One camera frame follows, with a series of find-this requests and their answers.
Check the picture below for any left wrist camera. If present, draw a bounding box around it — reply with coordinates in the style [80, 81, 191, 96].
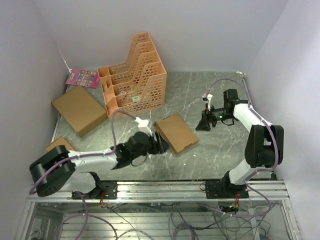
[135, 117, 152, 136]

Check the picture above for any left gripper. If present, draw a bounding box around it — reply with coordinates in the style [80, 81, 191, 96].
[131, 130, 171, 160]

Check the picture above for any small folded cardboard box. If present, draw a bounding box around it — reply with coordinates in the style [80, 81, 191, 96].
[45, 136, 76, 152]

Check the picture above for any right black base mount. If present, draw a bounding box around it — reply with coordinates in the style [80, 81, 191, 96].
[201, 180, 249, 199]

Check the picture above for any aluminium mounting rail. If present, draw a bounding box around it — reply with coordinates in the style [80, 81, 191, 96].
[27, 180, 291, 202]

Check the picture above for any orange plastic file organizer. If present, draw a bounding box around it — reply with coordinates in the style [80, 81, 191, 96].
[97, 32, 167, 118]

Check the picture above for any pink sticker sheet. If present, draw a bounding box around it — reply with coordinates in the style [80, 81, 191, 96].
[65, 68, 100, 89]

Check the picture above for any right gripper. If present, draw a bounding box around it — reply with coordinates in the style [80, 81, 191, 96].
[195, 103, 233, 131]

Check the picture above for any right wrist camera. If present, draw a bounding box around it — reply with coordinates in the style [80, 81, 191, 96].
[201, 93, 213, 110]

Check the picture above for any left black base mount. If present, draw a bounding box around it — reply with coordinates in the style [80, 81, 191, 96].
[82, 180, 118, 200]

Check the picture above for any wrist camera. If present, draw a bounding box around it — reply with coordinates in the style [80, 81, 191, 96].
[135, 117, 152, 136]
[201, 93, 213, 110]

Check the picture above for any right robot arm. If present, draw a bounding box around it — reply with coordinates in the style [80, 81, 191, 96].
[195, 89, 285, 198]

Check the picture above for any large folded cardboard box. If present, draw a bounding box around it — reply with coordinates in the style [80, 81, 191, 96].
[52, 86, 108, 138]

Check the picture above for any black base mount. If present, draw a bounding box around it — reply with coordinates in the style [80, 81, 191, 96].
[82, 180, 118, 200]
[201, 180, 249, 199]

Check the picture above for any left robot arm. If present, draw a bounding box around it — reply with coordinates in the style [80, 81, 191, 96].
[29, 131, 170, 199]

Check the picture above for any brown cardboard box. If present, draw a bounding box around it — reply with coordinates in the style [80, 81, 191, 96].
[153, 113, 199, 155]

